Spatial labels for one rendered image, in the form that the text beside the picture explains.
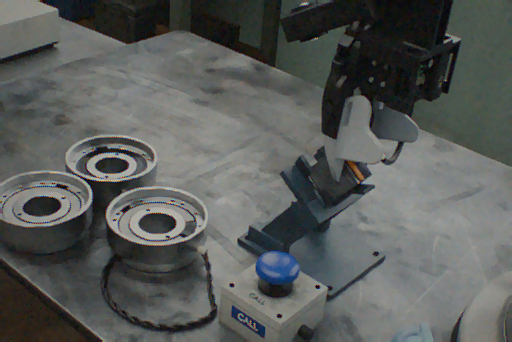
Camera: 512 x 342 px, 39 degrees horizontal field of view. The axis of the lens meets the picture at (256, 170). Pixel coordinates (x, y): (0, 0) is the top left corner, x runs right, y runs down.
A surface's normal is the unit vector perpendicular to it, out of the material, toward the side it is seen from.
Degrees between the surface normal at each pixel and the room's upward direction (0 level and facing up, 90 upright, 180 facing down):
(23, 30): 90
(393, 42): 0
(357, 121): 83
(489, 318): 38
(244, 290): 0
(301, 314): 90
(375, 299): 0
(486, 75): 90
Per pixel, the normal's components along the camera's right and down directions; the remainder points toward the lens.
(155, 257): 0.07, 0.52
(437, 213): 0.09, -0.85
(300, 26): -0.67, 0.38
